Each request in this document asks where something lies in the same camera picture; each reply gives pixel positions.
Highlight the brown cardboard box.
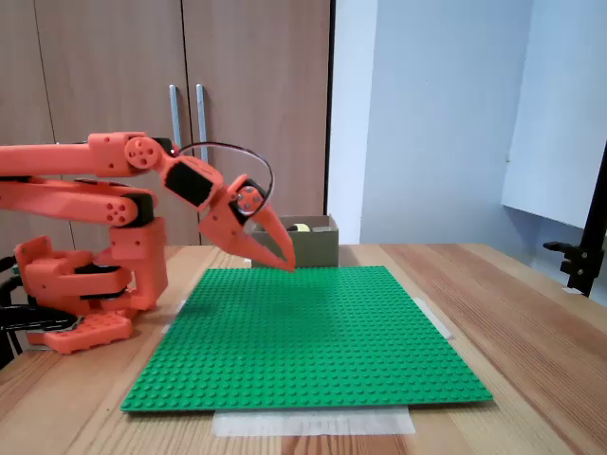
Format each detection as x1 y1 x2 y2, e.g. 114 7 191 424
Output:
248 213 340 269

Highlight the short masking tape strip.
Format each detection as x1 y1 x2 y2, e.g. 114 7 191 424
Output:
412 296 454 340
159 298 187 336

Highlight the green studded baseplate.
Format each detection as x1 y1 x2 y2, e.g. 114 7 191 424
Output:
120 264 495 414

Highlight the brown wooden cabinet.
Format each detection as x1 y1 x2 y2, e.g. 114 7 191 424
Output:
0 0 333 247

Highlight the long masking tape strip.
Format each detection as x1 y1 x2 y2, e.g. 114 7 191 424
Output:
212 406 417 438

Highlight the black table clamp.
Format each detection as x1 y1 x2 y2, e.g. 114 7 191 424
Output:
0 305 80 333

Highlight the black clamp stand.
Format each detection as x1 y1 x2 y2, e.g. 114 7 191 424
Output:
543 139 607 299

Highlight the gripper motor cable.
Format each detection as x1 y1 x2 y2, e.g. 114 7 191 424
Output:
173 141 275 212

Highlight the metal cabinet handle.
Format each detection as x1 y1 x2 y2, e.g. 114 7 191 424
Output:
195 83 212 165
169 84 186 149

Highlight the white wall panel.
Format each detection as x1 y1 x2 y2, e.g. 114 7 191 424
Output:
501 0 607 231

